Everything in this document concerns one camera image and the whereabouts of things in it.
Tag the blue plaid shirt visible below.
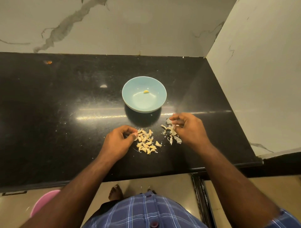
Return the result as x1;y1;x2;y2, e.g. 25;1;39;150
82;190;301;228

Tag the garlic peel scrap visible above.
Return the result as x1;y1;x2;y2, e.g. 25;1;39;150
161;118;183;146

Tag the pile of garlic skins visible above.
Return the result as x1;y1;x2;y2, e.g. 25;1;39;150
135;128;163;155

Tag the person's left foot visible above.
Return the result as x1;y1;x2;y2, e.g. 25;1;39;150
108;184;124;202

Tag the person's right forearm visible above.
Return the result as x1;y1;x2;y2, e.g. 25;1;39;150
195;143;282;228

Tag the black drawer handle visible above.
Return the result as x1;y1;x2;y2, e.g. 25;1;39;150
2;190;27;196

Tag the light blue bowl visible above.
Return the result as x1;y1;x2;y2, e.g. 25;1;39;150
122;76;167;114

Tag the black cabinet trim strip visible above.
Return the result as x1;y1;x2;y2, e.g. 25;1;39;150
190;174;217;228

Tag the pink plastic bucket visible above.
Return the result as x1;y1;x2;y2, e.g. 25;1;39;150
30;189;61;218

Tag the person's left hand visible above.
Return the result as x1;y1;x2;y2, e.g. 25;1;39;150
99;125;139;163

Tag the person's right hand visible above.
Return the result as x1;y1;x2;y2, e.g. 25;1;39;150
169;113;211;154

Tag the person's left forearm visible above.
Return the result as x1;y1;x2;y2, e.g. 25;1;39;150
21;153;117;228

